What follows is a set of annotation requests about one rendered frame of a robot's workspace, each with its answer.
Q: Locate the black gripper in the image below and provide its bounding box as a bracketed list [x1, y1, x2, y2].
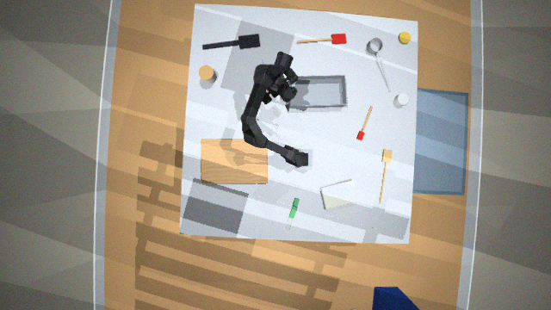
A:
[262, 68, 299, 104]

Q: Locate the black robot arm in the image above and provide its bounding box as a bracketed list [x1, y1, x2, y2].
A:
[240, 52, 308, 168]

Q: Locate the wooden board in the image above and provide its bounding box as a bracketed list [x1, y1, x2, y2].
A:
[201, 139, 268, 184]

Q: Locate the grey cylinder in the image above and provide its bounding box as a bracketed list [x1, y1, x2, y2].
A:
[394, 93, 409, 106]

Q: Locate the tan cylinder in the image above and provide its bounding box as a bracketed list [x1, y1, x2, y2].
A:
[199, 65, 217, 84]

